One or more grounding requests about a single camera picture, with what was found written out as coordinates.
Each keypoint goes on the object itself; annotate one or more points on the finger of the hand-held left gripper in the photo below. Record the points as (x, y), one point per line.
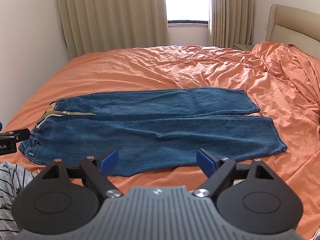
(21, 133)

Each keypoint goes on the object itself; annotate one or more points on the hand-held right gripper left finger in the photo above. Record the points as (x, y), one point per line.
(110, 160)

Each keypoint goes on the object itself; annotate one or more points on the blue denim pants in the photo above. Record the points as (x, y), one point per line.
(160, 132)

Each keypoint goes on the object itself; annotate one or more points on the orange bed sheet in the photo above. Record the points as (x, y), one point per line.
(150, 67)

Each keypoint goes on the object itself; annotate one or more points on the beige padded headboard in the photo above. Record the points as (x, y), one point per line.
(292, 25)

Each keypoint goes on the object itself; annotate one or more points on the orange duvet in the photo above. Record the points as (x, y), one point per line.
(287, 62)

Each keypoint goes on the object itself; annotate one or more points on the window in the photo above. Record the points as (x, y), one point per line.
(186, 2)

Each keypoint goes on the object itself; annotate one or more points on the grey striped clothing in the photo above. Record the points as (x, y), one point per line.
(12, 187)

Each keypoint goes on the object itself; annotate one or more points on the beige curtain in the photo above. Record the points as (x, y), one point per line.
(112, 15)
(231, 12)

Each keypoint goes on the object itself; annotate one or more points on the beige nightstand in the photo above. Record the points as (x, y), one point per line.
(242, 46)

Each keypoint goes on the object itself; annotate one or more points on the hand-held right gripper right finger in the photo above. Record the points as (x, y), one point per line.
(205, 161)

